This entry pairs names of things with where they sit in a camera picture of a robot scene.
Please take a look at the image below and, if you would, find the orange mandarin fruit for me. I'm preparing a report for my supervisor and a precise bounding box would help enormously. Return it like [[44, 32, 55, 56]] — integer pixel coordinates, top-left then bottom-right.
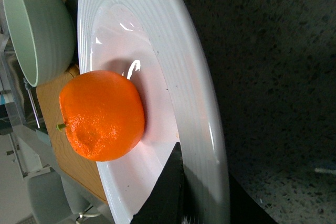
[[57, 70, 145, 162]]

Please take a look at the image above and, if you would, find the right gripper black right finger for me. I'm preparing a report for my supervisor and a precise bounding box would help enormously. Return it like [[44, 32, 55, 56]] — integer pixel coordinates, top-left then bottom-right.
[[229, 174, 277, 224]]

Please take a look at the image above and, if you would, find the light green bowl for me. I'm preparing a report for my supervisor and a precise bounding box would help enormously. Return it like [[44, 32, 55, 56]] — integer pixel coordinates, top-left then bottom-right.
[[3, 0, 76, 87]]

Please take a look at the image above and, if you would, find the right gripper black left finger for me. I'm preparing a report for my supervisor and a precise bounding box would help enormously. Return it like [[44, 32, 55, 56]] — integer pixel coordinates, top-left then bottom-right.
[[131, 142, 184, 224]]

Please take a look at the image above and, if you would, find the white round plate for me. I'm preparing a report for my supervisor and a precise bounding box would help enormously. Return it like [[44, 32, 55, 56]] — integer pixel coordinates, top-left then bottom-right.
[[77, 0, 230, 223]]

